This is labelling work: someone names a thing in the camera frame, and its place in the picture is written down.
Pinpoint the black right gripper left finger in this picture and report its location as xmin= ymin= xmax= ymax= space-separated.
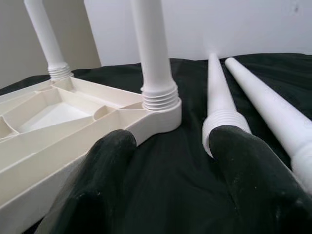
xmin=41 ymin=129 xmax=137 ymax=234

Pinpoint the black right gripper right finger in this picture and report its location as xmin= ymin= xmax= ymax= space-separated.
xmin=208 ymin=124 xmax=312 ymax=234

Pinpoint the white plastic children table top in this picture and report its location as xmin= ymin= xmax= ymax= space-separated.
xmin=0 ymin=73 xmax=182 ymax=220

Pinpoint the white plastic table leg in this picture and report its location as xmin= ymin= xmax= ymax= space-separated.
xmin=224 ymin=57 xmax=312 ymax=193
xmin=202 ymin=52 xmax=253 ymax=159
xmin=23 ymin=0 xmax=74 ymax=80
xmin=129 ymin=0 xmax=180 ymax=112

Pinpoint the black table cloth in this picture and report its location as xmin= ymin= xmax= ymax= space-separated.
xmin=29 ymin=52 xmax=312 ymax=234

